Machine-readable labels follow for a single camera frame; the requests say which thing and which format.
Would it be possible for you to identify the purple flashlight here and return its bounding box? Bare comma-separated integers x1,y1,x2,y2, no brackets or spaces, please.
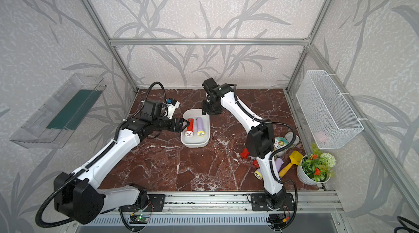
275,158,284,173
196,117,205,137
254,169,263,180

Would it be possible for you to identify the red flashlight long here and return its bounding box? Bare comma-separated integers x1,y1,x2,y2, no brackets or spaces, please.
240,149,249,159

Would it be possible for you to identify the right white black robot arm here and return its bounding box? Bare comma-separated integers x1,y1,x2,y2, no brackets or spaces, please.
202,78,296,210

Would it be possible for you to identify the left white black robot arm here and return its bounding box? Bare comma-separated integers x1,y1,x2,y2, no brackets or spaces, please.
35,97,189,228

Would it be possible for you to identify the round jar with label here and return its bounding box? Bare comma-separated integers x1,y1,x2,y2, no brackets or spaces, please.
274,137,289,150

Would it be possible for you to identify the green shelf liner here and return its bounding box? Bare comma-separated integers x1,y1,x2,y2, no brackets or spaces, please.
46,90,103,130

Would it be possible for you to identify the round tin can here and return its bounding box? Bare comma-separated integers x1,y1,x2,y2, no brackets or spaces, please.
285,132,300,147

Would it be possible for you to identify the yellow toy shovel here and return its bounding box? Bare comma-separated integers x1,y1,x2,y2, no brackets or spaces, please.
278,151,303,178

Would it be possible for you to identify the potted artificial flower plant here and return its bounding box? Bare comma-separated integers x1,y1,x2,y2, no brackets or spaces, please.
297,143,336,186

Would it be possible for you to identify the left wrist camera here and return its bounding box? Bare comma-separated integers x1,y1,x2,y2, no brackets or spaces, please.
164,98,180,119

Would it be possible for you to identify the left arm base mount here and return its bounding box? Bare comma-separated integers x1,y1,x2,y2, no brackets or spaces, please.
121,194,166,213

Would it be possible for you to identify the clear plastic wall shelf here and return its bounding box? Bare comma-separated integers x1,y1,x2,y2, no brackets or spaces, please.
10,73,106,149

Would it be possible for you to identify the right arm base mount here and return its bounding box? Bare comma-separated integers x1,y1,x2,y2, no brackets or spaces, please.
248,192,296,212

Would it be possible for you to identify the white wire mesh basket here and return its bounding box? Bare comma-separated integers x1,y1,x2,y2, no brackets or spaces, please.
296,70,364,150

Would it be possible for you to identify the aluminium front rail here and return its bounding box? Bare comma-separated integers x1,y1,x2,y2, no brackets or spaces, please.
68,191,344,216

